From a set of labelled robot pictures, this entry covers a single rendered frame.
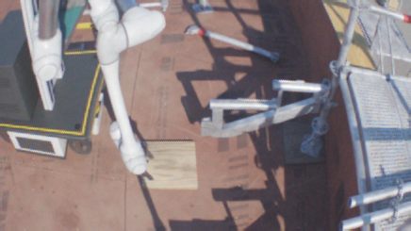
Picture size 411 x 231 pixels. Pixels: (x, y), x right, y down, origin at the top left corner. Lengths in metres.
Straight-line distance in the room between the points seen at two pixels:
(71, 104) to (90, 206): 0.61
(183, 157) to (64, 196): 0.83
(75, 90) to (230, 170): 1.02
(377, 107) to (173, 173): 1.27
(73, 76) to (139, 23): 0.92
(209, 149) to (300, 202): 0.66
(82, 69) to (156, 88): 0.59
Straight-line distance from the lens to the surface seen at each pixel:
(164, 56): 3.03
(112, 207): 2.38
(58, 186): 2.51
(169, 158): 2.50
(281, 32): 3.37
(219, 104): 2.24
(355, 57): 2.36
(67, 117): 2.37
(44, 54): 1.60
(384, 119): 2.02
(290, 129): 2.70
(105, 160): 2.54
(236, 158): 2.55
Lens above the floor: 2.14
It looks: 53 degrees down
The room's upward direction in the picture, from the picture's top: 5 degrees clockwise
